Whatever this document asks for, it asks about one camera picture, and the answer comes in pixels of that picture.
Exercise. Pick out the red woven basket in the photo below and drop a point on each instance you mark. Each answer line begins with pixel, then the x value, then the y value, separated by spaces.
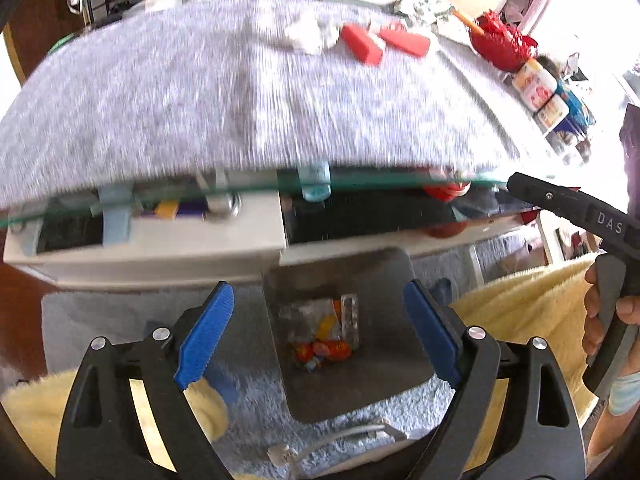
pixel 502 47

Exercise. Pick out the floral cloth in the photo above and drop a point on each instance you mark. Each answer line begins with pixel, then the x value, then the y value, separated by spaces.
pixel 425 5

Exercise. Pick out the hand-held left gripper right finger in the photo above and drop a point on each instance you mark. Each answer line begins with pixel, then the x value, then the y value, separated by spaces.
pixel 432 335

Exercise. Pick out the black trash bin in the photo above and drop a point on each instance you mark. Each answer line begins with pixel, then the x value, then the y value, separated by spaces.
pixel 390 350

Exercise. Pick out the person's leg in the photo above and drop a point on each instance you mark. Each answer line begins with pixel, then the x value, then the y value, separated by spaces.
pixel 612 425

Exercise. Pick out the white table frame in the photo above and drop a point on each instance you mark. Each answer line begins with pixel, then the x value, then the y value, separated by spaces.
pixel 200 245

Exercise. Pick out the yellow purple box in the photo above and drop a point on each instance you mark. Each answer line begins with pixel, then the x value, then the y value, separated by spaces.
pixel 172 210

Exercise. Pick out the person's right hand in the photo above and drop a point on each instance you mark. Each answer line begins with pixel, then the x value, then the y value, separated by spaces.
pixel 591 310

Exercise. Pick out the orange stick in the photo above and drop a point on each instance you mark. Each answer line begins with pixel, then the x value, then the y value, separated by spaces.
pixel 467 20

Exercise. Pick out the clear plastic bag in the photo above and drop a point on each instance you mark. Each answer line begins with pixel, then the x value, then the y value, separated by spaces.
pixel 300 322

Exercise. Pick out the blue round tin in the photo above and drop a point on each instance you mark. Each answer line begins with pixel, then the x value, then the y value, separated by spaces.
pixel 577 115

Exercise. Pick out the yellow fleece blanket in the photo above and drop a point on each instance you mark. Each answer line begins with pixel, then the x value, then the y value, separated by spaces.
pixel 525 300

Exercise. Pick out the red carton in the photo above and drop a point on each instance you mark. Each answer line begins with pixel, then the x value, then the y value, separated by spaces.
pixel 405 41

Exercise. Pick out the red box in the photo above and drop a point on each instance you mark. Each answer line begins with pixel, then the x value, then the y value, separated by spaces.
pixel 362 45

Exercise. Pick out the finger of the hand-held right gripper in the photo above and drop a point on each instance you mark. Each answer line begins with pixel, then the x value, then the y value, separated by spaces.
pixel 632 135
pixel 542 194

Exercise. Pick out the silver foil packet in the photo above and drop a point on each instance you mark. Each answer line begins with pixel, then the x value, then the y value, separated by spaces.
pixel 350 320

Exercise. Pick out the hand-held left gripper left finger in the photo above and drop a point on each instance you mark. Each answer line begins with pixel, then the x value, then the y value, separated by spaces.
pixel 205 335

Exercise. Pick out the small red toy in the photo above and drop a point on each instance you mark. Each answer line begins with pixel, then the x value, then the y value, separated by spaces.
pixel 327 350

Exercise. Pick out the grey woven table mat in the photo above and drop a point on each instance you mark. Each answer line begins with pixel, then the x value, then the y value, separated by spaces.
pixel 200 100

